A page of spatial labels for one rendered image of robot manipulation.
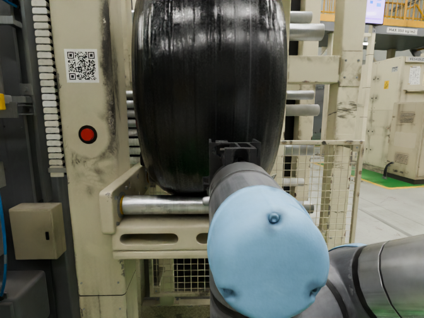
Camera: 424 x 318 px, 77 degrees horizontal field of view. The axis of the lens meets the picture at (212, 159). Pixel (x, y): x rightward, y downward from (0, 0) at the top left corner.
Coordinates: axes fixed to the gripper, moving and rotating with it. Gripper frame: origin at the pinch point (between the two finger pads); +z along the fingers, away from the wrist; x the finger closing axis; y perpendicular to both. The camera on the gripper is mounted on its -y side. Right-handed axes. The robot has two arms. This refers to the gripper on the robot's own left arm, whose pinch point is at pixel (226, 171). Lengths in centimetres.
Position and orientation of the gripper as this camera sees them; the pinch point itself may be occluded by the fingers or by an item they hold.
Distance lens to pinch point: 50.9
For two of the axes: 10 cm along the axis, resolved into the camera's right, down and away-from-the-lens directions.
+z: -0.2, -1.8, 9.8
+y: 0.0, -9.8, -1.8
